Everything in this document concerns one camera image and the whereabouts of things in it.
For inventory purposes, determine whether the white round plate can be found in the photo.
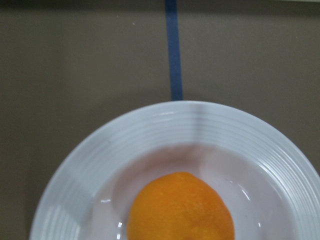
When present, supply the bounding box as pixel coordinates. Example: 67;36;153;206
30;101;320;240

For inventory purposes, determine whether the orange fruit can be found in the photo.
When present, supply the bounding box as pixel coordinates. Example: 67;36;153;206
126;172;236;240

